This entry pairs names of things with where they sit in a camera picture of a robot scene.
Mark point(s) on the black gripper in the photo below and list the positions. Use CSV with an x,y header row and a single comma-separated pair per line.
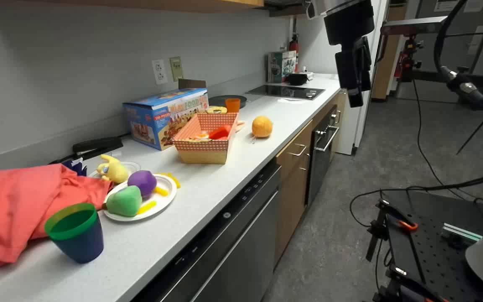
x,y
353,61

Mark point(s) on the yellow orange plush fruit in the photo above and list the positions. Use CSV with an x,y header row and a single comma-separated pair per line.
x,y
263,128

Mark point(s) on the red object behind stand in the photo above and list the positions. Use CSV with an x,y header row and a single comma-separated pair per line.
x,y
407,66

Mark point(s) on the red checkered basket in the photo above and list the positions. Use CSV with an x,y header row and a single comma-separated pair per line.
x,y
202,152

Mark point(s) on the wooden door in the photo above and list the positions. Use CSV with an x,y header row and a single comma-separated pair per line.
x,y
390,56

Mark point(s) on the black pot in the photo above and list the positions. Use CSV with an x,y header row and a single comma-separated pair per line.
x,y
298,80

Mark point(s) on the black induction cooktop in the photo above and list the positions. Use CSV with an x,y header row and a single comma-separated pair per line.
x,y
286,91

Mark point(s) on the black oven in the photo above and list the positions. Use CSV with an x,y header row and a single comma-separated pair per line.
x,y
321,162

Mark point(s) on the printed carton box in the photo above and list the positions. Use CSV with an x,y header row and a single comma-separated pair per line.
x,y
281,68

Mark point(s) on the wooden base cabinet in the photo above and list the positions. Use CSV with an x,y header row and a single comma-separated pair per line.
x,y
293,195

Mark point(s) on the orange cup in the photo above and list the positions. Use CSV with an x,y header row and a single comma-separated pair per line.
x,y
234,105

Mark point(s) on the round shallow dish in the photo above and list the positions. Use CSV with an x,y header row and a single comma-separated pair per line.
x,y
219,100

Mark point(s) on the pale yellow round toy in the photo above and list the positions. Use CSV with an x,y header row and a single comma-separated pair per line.
x,y
217,110

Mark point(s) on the red toy food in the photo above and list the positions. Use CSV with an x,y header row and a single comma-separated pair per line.
x,y
219,133

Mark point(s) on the dark brown box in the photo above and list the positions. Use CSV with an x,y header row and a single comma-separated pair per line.
x,y
192,85

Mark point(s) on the pale orange toy food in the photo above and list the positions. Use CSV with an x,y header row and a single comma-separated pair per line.
x,y
197,137

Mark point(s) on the black perforated cart board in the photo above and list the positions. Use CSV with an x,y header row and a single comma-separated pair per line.
x,y
427,252

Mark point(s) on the black dishwasher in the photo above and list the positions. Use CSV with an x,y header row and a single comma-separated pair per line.
x,y
236,246

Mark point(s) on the blue toy food box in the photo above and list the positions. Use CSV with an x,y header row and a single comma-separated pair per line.
x,y
155,120

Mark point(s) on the yellow toy fry strip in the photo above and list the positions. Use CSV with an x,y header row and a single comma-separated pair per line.
x,y
162,190
149,207

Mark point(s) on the white round plate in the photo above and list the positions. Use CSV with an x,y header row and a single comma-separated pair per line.
x,y
165,204

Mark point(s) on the purple plush ball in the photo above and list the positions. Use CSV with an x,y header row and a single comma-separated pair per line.
x,y
142,182

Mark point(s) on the yellow plush toy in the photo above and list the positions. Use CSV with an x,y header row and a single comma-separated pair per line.
x,y
113,170

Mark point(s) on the green plush ball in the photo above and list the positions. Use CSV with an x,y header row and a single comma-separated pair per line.
x,y
125,202

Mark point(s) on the black stapler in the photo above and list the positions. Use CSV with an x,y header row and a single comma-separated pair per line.
x,y
98,145

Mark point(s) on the dark blue toy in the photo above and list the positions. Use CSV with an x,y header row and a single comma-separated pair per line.
x,y
76,167

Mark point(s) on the blue cup green rim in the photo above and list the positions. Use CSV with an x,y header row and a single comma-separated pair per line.
x,y
80,242

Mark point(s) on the coral pink cloth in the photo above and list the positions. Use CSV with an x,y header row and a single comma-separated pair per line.
x,y
13,207

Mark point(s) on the grey stereo camera bar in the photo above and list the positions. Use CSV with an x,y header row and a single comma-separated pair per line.
x,y
415,26

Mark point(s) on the pale green wall plate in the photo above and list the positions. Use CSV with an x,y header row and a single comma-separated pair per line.
x,y
177,68

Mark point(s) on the white wall outlet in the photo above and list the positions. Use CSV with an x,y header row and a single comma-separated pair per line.
x,y
160,71

